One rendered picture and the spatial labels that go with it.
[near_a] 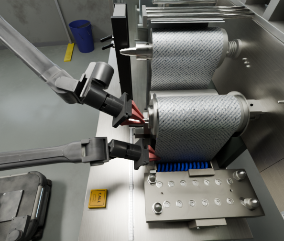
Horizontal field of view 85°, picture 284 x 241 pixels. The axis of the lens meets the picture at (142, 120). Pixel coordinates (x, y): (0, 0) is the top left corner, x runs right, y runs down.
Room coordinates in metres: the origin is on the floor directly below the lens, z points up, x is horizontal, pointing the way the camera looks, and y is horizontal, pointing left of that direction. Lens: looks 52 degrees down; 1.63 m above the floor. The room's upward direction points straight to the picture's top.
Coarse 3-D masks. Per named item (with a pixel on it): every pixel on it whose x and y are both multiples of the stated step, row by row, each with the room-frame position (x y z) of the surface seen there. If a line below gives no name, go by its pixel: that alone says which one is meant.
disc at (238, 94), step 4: (232, 92) 0.38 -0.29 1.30; (236, 92) 0.36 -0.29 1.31; (236, 96) 0.35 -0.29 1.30; (240, 96) 0.34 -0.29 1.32; (240, 100) 0.33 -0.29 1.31; (244, 100) 0.32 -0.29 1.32; (244, 104) 0.31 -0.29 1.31; (244, 108) 0.30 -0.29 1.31; (248, 108) 0.29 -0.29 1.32; (244, 112) 0.29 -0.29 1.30; (248, 112) 0.28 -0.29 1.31; (244, 116) 0.28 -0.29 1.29; (248, 116) 0.28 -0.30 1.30; (244, 120) 0.28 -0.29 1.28; (248, 120) 0.27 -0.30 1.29; (244, 124) 0.27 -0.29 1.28; (240, 128) 0.27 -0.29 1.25; (244, 128) 0.26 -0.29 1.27; (236, 132) 0.27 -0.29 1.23; (240, 132) 0.26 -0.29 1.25; (232, 136) 0.27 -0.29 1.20; (236, 136) 0.26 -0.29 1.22
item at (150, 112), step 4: (148, 108) 0.32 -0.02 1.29; (152, 108) 0.32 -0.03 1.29; (148, 112) 0.31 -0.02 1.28; (152, 112) 0.30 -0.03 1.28; (148, 116) 0.30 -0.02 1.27; (152, 116) 0.29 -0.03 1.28; (148, 120) 0.29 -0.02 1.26; (152, 120) 0.29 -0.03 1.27; (148, 124) 0.29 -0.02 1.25; (152, 124) 0.28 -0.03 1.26; (152, 128) 0.28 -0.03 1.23
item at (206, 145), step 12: (156, 144) 0.25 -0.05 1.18; (168, 144) 0.26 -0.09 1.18; (180, 144) 0.26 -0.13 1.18; (192, 144) 0.26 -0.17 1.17; (204, 144) 0.26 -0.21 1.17; (216, 144) 0.26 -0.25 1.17; (168, 156) 0.26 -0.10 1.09; (180, 156) 0.26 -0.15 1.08; (192, 156) 0.26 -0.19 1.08; (204, 156) 0.26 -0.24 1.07
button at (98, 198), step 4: (92, 192) 0.17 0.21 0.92; (96, 192) 0.17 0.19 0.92; (100, 192) 0.17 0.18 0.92; (104, 192) 0.17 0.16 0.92; (92, 196) 0.15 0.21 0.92; (96, 196) 0.15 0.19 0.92; (100, 196) 0.15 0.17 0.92; (104, 196) 0.15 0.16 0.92; (92, 200) 0.14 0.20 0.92; (96, 200) 0.14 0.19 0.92; (100, 200) 0.14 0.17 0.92; (104, 200) 0.14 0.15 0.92; (88, 204) 0.12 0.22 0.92; (92, 204) 0.12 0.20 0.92; (96, 204) 0.12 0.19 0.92; (100, 204) 0.12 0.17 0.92; (104, 204) 0.12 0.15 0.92
